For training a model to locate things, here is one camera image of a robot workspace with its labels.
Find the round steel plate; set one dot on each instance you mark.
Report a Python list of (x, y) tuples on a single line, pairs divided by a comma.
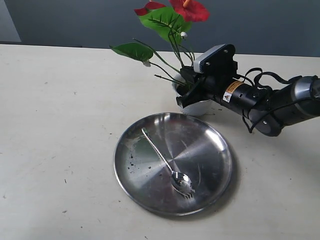
[(190, 146)]

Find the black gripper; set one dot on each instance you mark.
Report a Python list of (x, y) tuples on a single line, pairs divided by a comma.
[(226, 91)]

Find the white flower pot with soil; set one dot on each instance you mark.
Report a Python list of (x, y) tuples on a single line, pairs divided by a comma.
[(197, 109)]

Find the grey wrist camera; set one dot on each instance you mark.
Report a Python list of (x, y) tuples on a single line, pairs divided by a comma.
[(218, 60)]

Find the steel spork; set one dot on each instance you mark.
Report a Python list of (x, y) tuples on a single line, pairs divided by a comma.
[(179, 180)]

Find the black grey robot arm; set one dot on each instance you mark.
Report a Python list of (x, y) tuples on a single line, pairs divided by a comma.
[(268, 103)]

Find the artificial red anthurium plant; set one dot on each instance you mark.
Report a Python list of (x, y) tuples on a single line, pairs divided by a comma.
[(172, 24)]

